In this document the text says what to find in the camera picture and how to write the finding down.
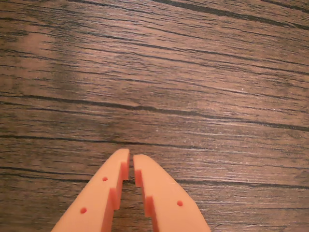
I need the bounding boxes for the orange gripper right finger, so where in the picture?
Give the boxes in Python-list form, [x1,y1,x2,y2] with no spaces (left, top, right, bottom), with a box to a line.
[133,154,211,232]

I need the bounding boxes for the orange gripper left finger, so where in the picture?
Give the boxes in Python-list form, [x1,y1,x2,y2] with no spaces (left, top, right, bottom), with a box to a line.
[50,148,130,232]

